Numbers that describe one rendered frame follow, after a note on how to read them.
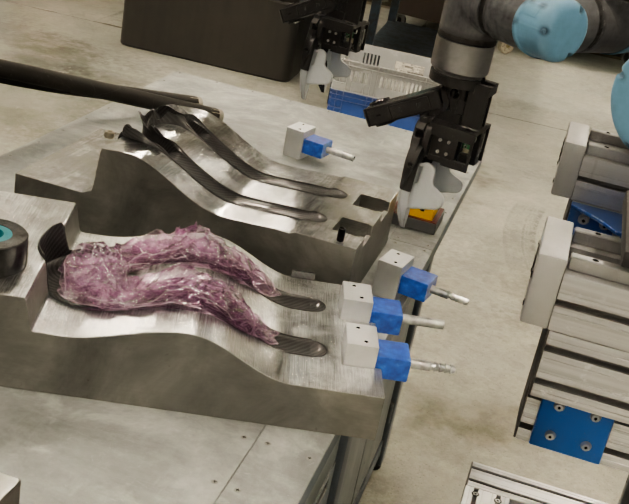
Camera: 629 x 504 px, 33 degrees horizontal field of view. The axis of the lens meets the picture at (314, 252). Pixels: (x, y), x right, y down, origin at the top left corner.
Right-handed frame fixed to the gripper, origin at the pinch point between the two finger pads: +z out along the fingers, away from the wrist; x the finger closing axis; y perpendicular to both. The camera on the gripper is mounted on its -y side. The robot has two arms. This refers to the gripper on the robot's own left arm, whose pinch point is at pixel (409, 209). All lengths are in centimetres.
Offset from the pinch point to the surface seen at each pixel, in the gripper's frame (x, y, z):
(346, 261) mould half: -9.9, -3.8, 5.8
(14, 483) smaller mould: -72, -7, 5
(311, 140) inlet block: 39, -32, 9
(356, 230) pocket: -0.6, -6.6, 5.3
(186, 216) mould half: -13.4, -26.4, 6.1
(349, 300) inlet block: -22.2, 1.8, 4.6
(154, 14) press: 334, -253, 78
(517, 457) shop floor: 100, 13, 93
